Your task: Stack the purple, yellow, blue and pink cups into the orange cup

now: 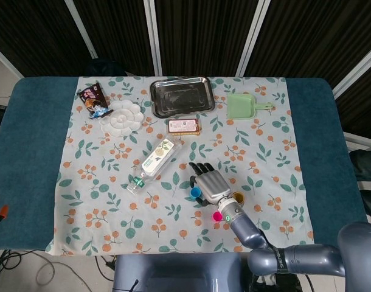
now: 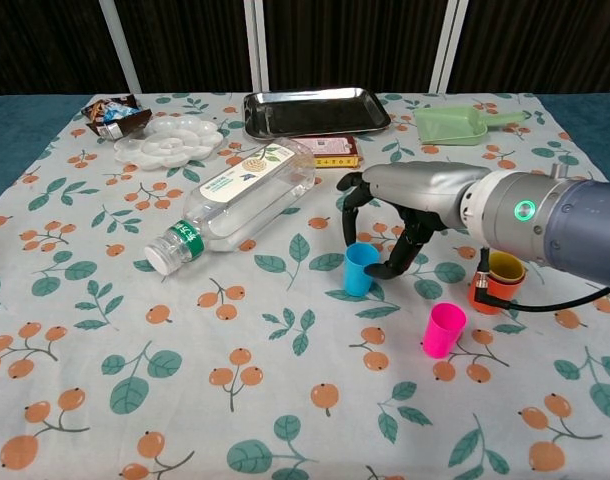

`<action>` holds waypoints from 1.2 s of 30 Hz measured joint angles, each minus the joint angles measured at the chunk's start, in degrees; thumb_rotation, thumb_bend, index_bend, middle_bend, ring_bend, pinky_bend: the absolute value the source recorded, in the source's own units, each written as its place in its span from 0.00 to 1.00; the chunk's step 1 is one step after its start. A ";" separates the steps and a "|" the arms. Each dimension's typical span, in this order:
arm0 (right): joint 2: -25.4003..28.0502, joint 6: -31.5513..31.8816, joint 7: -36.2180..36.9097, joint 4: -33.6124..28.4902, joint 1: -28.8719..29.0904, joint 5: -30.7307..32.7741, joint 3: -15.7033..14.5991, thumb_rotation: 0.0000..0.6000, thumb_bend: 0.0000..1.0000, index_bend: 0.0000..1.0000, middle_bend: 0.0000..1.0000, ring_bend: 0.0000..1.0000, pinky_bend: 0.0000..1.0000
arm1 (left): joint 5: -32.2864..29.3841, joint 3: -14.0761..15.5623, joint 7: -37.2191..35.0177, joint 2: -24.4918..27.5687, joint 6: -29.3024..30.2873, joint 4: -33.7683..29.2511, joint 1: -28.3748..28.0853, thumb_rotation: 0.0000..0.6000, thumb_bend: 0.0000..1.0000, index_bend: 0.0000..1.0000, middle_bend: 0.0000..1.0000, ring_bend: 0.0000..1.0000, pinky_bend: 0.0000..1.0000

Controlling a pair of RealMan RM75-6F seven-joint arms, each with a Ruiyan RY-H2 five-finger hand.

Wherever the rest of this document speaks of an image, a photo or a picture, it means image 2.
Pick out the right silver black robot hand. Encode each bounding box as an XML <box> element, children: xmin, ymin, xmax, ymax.
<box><xmin>336</xmin><ymin>162</ymin><xmax>490</xmax><ymax>279</ymax></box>

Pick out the light blue plastic cup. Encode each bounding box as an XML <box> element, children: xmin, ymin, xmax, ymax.
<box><xmin>343</xmin><ymin>243</ymin><xmax>381</xmax><ymax>297</ymax></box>

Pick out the yellow plastic cup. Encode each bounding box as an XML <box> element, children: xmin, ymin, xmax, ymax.
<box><xmin>487</xmin><ymin>251</ymin><xmax>529</xmax><ymax>286</ymax></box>

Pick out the pink plastic cup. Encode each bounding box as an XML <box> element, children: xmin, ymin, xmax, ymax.
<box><xmin>423</xmin><ymin>302</ymin><xmax>467</xmax><ymax>359</ymax></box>

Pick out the green plastic dustpan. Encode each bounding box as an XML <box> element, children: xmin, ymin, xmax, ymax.
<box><xmin>413</xmin><ymin>106</ymin><xmax>529</xmax><ymax>147</ymax></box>

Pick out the flat red yellow box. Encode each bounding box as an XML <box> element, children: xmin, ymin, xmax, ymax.
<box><xmin>292</xmin><ymin>134</ymin><xmax>362</xmax><ymax>170</ymax></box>

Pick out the stainless steel tray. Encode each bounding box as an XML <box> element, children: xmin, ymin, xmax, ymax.
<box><xmin>242</xmin><ymin>87</ymin><xmax>392</xmax><ymax>141</ymax></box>

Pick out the orange plastic cup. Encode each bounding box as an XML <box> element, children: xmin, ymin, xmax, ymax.
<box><xmin>467</xmin><ymin>272</ymin><xmax>529</xmax><ymax>315</ymax></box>

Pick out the clear plastic water bottle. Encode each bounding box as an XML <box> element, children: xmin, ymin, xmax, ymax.
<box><xmin>143</xmin><ymin>138</ymin><xmax>318</xmax><ymax>276</ymax></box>

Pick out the floral printed tablecloth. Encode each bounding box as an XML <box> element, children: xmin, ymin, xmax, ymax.
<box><xmin>0</xmin><ymin>92</ymin><xmax>610</xmax><ymax>480</ymax></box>

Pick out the white flower paint palette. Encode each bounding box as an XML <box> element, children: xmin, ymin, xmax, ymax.
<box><xmin>113</xmin><ymin>115</ymin><xmax>225</xmax><ymax>171</ymax></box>

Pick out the dark white-framed partition screen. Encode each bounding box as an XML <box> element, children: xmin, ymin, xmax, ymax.
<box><xmin>0</xmin><ymin>0</ymin><xmax>610</xmax><ymax>96</ymax></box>

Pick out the brown snack wrapper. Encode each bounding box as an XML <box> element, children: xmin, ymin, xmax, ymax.
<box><xmin>80</xmin><ymin>93</ymin><xmax>153</xmax><ymax>140</ymax></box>

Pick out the teal velvet table cover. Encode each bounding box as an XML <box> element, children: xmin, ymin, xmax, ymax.
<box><xmin>0</xmin><ymin>91</ymin><xmax>610</xmax><ymax>214</ymax></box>

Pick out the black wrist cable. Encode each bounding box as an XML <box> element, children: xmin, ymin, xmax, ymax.
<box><xmin>472</xmin><ymin>247</ymin><xmax>610</xmax><ymax>314</ymax></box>

